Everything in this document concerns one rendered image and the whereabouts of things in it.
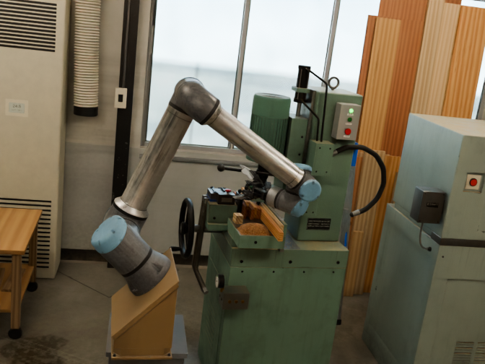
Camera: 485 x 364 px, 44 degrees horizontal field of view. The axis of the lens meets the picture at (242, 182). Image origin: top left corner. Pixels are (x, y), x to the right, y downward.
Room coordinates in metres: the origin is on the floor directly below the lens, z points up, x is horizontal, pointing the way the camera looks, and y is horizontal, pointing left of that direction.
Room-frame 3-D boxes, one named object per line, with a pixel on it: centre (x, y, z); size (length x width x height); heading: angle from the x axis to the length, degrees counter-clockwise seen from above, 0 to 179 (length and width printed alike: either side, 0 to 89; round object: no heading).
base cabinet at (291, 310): (2.81, -0.20, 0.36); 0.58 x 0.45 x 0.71; 106
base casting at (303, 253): (2.81, -0.21, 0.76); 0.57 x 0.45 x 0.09; 106
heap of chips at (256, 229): (2.50, -0.08, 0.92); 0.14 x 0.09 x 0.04; 106
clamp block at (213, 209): (2.71, 0.09, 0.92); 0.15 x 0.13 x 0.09; 16
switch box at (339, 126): (2.73, -0.44, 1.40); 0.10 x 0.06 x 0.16; 106
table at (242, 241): (2.74, 0.01, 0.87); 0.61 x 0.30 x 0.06; 16
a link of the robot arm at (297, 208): (2.43, -0.22, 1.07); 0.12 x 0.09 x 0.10; 56
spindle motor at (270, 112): (2.78, -0.09, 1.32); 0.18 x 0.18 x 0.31
